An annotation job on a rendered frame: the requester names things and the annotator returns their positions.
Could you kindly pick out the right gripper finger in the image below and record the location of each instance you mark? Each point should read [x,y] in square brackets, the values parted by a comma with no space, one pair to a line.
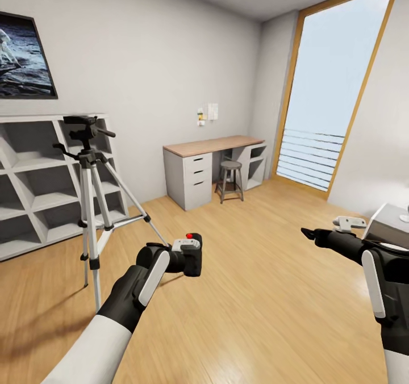
[310,234]

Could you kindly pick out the camera tripod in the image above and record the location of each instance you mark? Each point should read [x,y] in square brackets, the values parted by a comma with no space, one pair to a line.
[89,174]

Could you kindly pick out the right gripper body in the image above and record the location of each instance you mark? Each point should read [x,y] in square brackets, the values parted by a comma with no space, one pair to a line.
[335,240]

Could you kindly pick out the fixed window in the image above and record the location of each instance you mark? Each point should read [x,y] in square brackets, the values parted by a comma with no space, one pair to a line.
[334,49]

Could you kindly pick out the desk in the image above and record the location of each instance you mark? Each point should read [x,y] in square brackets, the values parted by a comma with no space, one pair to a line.
[189,173]

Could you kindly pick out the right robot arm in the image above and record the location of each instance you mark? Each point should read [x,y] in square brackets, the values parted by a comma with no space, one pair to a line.
[386,269]

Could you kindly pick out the painting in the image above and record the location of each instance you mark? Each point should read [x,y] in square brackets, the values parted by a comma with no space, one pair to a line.
[24,69]

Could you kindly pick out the digital camera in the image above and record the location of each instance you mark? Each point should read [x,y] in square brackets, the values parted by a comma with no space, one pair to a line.
[197,253]

